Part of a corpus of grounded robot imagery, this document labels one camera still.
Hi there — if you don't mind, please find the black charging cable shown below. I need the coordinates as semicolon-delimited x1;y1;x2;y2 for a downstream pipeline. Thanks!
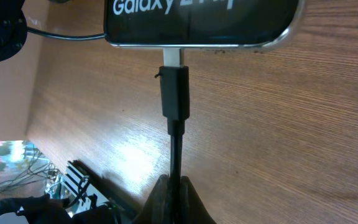
26;26;191;224

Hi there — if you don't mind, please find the black Galaxy flip phone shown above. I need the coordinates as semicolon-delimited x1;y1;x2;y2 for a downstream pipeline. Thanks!
104;0;306;50

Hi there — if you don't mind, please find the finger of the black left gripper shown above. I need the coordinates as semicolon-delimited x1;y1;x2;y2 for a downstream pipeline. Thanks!
0;0;27;62

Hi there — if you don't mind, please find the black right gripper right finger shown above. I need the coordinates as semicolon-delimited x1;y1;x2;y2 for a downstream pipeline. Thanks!
180;176;216;224

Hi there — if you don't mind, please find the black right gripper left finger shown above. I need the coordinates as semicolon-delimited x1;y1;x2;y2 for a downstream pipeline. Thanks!
132;174;172;224

